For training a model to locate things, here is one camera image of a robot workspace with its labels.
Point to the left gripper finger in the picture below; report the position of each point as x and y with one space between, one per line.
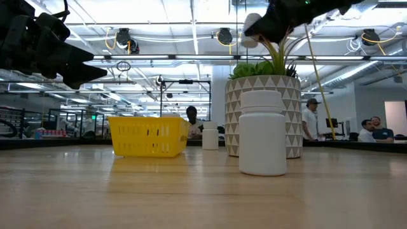
60 54
82 74

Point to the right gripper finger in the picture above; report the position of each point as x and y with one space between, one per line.
273 30

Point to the white ball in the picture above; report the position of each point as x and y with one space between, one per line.
262 136

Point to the yellow plastic basket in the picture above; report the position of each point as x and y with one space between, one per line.
149 136

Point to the potted artificial succulent plant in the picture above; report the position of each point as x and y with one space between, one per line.
232 111

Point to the person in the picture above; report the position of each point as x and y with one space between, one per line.
310 122
367 135
383 133
191 113

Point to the black monitor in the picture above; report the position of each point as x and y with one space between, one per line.
332 123

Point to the black background rig frame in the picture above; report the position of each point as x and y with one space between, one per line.
186 81

